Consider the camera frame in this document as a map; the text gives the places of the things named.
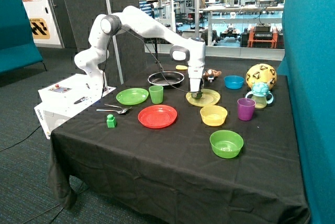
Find red plastic plate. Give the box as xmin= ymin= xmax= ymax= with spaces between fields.
xmin=138 ymin=105 xmax=177 ymax=129

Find blue lidded sippy cup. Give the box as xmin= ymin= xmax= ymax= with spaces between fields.
xmin=245 ymin=82 xmax=274 ymax=109

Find teal partition panel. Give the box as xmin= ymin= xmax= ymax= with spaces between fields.
xmin=278 ymin=0 xmax=334 ymax=223

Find green toy block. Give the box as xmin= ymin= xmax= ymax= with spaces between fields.
xmin=106 ymin=114 xmax=117 ymax=128

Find black frying pan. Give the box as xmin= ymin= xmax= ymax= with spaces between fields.
xmin=147 ymin=62 xmax=185 ymax=88

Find blue plastic bowl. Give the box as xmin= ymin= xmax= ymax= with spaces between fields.
xmin=224 ymin=75 xmax=244 ymax=89

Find black tablecloth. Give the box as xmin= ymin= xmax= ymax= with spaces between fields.
xmin=47 ymin=75 xmax=311 ymax=223

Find green plastic plate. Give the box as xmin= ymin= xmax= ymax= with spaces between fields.
xmin=116 ymin=88 xmax=149 ymax=105

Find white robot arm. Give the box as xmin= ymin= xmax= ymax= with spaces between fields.
xmin=74 ymin=6 xmax=205 ymax=99

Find metal spoon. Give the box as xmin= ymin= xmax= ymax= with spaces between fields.
xmin=96 ymin=107 xmax=131 ymax=115

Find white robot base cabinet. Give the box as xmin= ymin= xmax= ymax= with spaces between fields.
xmin=34 ymin=74 xmax=115 ymax=139

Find yellow toy lemon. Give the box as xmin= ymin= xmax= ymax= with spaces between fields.
xmin=175 ymin=65 xmax=188 ymax=71

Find yellow plastic bowl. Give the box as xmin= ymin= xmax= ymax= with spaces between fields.
xmin=200 ymin=105 xmax=228 ymax=127

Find green toy capsicum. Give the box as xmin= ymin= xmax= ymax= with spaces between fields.
xmin=194 ymin=91 xmax=201 ymax=99

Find brown plush toy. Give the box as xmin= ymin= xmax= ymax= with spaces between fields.
xmin=203 ymin=69 xmax=222 ymax=82

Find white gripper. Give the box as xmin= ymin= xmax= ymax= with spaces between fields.
xmin=188 ymin=66 xmax=204 ymax=98

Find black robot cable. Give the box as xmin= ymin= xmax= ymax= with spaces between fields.
xmin=100 ymin=26 xmax=194 ymax=99

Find green plastic bowl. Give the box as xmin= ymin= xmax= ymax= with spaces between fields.
xmin=209 ymin=130 xmax=244 ymax=159

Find yellow plastic plate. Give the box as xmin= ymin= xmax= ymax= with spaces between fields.
xmin=185 ymin=88 xmax=221 ymax=107

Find teal sofa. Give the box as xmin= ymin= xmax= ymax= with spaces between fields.
xmin=0 ymin=0 xmax=43 ymax=74

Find yellow black hazard sign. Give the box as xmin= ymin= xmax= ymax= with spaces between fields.
xmin=29 ymin=18 xmax=50 ymax=40

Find yellow black soccer ball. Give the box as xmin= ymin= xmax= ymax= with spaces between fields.
xmin=245 ymin=63 xmax=277 ymax=90

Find purple plastic cup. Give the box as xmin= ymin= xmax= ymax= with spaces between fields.
xmin=237 ymin=98 xmax=256 ymax=121

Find green plastic cup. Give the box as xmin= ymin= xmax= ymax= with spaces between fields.
xmin=149 ymin=85 xmax=164 ymax=104

